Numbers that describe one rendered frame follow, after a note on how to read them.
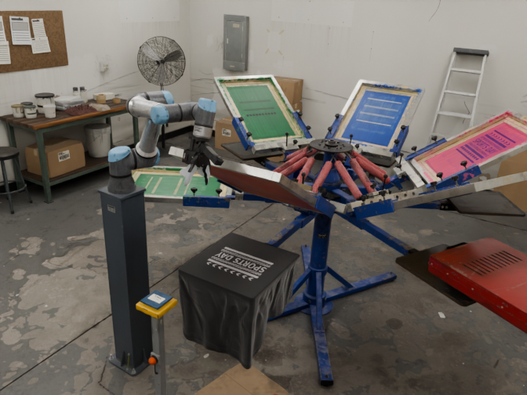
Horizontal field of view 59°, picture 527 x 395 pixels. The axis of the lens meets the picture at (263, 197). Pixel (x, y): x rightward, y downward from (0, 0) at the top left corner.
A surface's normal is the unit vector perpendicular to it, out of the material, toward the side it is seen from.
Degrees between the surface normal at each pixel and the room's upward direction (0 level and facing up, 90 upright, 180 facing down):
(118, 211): 90
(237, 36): 90
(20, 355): 0
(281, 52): 90
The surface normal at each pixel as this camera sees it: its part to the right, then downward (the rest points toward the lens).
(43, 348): 0.05, -0.92
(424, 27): -0.50, 0.32
